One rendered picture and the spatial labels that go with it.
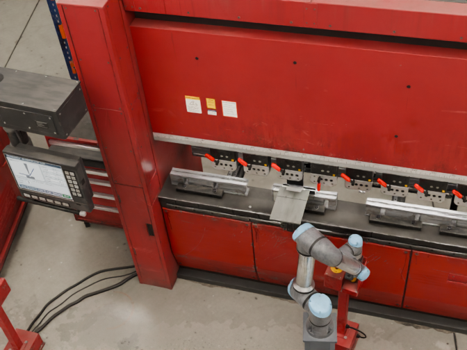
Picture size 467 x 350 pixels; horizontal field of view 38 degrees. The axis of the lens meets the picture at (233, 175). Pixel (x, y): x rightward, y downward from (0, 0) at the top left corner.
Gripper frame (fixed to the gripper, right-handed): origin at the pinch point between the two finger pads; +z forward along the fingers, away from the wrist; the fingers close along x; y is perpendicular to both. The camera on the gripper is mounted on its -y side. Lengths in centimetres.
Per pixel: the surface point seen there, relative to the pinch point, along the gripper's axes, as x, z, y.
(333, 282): 9.1, 1.8, -6.4
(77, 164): 136, -87, -37
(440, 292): -47, 36, 30
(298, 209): 39.3, -23.6, 18.4
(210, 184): 100, -16, 24
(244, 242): 76, 20, 12
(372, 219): -0.7, -13.0, 33.7
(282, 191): 53, -23, 28
